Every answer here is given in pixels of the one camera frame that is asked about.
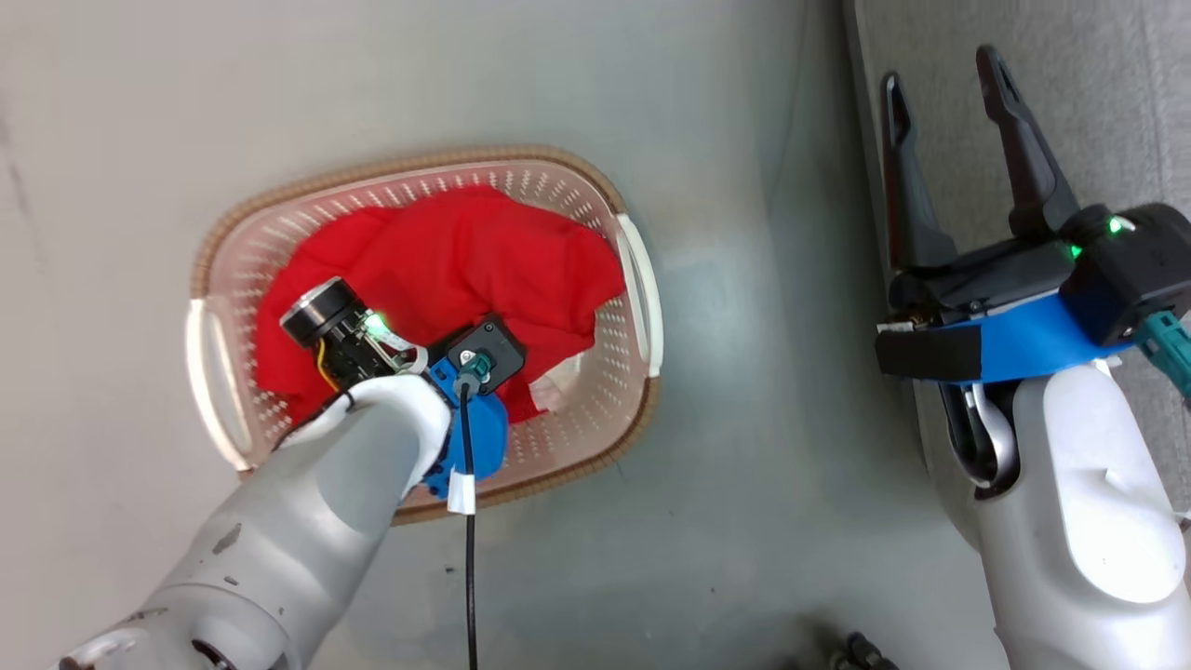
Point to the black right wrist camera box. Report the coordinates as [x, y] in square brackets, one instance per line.
[1135, 270]

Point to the grey fabric sofa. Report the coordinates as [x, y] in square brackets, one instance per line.
[1098, 93]

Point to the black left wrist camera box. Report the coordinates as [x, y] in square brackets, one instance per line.
[498, 344]

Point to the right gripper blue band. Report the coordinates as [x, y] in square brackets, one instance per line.
[1014, 340]

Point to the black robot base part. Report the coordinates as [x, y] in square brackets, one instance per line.
[861, 651]

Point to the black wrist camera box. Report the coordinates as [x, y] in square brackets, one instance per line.
[498, 344]
[1135, 270]

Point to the beige perforated laundry basket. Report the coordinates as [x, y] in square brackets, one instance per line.
[595, 409]

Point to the red clothing with white stripes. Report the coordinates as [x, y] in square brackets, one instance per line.
[465, 251]

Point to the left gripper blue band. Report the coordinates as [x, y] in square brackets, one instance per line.
[479, 437]

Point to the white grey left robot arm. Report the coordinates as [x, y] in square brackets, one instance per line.
[279, 540]

